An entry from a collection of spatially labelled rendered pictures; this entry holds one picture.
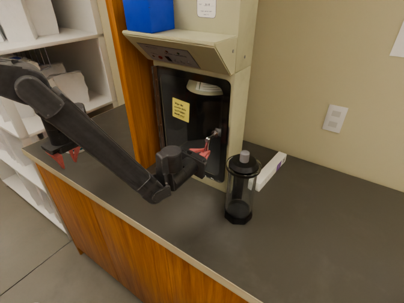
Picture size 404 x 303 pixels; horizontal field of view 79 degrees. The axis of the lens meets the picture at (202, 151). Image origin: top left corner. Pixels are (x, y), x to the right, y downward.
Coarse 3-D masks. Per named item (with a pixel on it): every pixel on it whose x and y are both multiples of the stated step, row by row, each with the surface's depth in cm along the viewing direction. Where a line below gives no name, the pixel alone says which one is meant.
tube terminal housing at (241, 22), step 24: (192, 0) 67; (216, 0) 63; (240, 0) 60; (192, 24) 70; (216, 24) 66; (240, 24) 64; (240, 48) 68; (192, 72) 78; (240, 72) 73; (240, 96) 78; (240, 120) 85; (240, 144) 93
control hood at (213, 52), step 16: (128, 32) 70; (144, 32) 68; (160, 32) 68; (176, 32) 68; (192, 32) 68; (208, 32) 68; (176, 48) 66; (192, 48) 62; (208, 48) 59; (224, 48) 61; (176, 64) 77; (208, 64) 67; (224, 64) 64
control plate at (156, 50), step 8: (144, 48) 75; (152, 48) 72; (160, 48) 70; (168, 48) 68; (152, 56) 78; (168, 56) 73; (176, 56) 70; (184, 56) 68; (184, 64) 74; (192, 64) 71
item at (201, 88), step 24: (168, 72) 82; (168, 96) 88; (192, 96) 81; (216, 96) 76; (168, 120) 94; (192, 120) 86; (216, 120) 80; (168, 144) 101; (192, 144) 92; (216, 144) 85; (216, 168) 91
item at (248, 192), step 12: (228, 168) 73; (228, 180) 77; (240, 180) 73; (252, 180) 74; (228, 192) 79; (240, 192) 76; (252, 192) 77; (228, 204) 82; (240, 204) 79; (240, 216) 82
